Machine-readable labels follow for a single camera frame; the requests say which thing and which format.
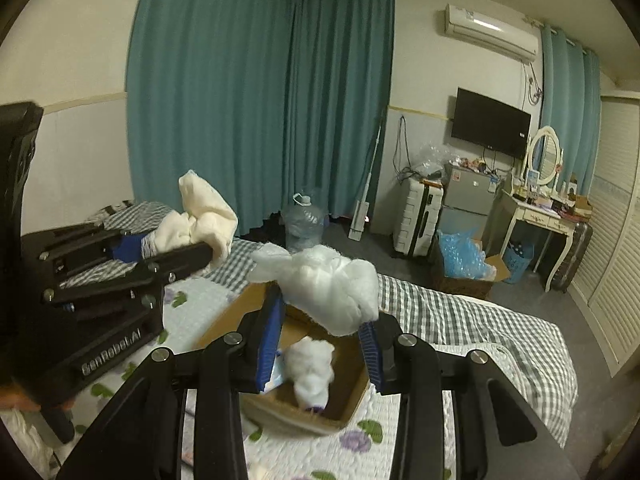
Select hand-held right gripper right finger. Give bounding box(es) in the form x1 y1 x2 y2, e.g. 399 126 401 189
357 312 596 480

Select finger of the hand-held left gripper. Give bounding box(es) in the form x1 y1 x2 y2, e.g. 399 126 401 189
42 241 214 322
21 224 151 286

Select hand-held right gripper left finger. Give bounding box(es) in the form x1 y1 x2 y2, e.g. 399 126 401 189
55 285 287 480

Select small white cotton wad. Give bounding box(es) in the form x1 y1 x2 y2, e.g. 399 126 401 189
284 336 337 412

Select cream cloth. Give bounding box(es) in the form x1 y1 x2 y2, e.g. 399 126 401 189
141 170 240 271

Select large white cotton wad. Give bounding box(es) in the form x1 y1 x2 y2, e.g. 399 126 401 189
248 242 380 337

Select cardboard box with plastic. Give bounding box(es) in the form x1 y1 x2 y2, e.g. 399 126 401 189
431 227 512 302

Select clear water jug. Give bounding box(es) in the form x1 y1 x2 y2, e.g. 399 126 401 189
280 192 327 254

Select bed with checkered blanket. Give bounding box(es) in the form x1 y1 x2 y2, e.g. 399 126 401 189
85 200 579 449

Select blue plastic bags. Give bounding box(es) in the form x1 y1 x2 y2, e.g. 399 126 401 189
437 227 499 281

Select white flat mop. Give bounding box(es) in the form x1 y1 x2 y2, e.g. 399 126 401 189
348 105 389 242

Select white suitcase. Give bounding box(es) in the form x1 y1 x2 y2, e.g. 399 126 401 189
392 176 446 257

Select blue basket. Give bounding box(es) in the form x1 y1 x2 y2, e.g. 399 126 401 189
502 242 536 285

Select wide teal curtain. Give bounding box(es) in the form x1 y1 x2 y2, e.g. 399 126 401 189
282 0 396 223
126 0 297 238

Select grey mini fridge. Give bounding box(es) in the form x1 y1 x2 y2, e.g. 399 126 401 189
440 161 502 250

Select clear plastic bag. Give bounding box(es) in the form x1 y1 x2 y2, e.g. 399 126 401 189
415 142 455 179

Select white dressing table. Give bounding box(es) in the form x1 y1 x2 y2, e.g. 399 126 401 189
492 189 577 291

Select dark suitcase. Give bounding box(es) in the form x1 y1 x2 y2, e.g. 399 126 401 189
550 220 594 294

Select white oval mirror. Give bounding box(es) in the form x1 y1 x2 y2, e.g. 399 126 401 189
523 126 565 189

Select white louvred wardrobe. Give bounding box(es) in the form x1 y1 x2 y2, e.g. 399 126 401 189
570 89 640 382

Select narrow teal curtain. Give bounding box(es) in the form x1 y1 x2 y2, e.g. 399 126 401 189
540 25 603 203

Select white air conditioner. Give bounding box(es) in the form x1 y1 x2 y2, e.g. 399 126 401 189
444 4 541 64

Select black wall cables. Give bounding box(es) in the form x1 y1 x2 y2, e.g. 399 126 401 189
392 114 417 182

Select black wall television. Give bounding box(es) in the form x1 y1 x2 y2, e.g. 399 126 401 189
451 87 532 159

